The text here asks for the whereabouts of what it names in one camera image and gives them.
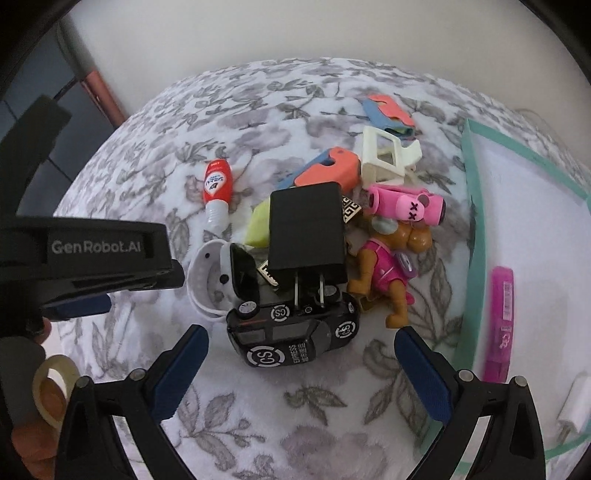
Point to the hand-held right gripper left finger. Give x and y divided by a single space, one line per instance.
180 376

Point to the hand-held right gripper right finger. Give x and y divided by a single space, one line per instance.
425 376

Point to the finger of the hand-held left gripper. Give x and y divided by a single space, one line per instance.
78 308

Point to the black toy car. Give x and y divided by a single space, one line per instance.
286 341

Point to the orange doll figure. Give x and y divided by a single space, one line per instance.
383 272

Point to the red bottle with white cap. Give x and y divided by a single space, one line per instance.
216 182

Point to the pink cylinder toy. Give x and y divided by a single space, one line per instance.
392 203

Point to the black charger adapter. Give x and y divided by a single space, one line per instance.
307 230

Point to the white tray with teal rim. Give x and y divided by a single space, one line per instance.
531 221

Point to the person's left hand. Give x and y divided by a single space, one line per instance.
32 450

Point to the clear tape roll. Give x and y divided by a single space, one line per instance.
69 369

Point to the yellow-green plastic piece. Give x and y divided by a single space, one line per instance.
257 228

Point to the cream plastic holder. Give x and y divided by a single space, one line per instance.
369 168

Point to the grey floral blanket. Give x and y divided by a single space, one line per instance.
277 115

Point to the orange and blue folding toy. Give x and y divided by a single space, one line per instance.
388 110
328 168

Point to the red-brown wooden frame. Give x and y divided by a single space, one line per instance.
104 99

